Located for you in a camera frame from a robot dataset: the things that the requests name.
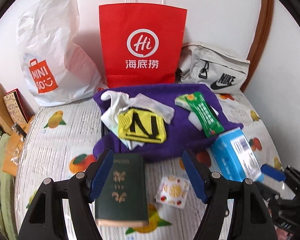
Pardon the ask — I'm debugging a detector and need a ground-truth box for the fruit print snack packet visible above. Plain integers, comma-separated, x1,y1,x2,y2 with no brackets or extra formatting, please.
155,176,190,209

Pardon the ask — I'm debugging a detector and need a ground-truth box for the dark green box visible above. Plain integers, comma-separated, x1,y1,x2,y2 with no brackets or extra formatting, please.
95,153,149,228

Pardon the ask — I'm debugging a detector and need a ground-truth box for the blue tissue pack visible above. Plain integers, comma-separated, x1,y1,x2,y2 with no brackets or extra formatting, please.
209,128,263,182

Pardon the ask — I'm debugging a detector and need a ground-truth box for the yellow mesh pouch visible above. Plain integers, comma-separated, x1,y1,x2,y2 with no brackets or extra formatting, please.
117,108,167,144

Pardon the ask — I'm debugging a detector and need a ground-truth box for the green wet wipe packet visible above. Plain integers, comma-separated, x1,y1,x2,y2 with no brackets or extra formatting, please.
174,92,225,138

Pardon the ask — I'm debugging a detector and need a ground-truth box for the person's right hand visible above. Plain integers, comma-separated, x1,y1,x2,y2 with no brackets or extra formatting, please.
276,228,293,240

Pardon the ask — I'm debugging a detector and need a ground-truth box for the purple fleece cloth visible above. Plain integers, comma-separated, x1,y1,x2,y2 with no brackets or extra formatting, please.
93,83,243,163

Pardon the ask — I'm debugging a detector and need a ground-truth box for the fruit print tablecloth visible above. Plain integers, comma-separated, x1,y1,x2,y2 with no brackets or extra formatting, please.
14,92,281,239

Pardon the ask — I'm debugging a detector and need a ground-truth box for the white sponge block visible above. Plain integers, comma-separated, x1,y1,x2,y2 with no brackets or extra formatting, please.
188,107,219,131

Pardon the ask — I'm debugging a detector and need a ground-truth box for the orange cardboard box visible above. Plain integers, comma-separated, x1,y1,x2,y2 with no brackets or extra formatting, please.
1,125,25,177

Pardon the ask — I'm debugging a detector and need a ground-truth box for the green blanket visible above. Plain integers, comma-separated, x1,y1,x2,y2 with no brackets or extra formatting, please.
0,133,17,239

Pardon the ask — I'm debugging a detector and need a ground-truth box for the patterned brown notebook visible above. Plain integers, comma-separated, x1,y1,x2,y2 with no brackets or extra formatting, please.
3,89,29,125

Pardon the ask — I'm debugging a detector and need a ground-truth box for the white Miniso plastic bag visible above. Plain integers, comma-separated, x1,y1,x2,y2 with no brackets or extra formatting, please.
18,0,107,107

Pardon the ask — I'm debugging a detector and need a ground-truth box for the grey Nike waist bag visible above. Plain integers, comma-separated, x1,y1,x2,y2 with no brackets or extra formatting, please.
176,42,250,94

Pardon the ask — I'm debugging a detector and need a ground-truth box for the red Haidilao paper bag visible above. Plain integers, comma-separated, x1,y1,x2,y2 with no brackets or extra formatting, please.
98,0,187,88

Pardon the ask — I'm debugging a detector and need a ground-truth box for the brown wooden door frame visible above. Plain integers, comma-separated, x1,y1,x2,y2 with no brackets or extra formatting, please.
241,0,274,92

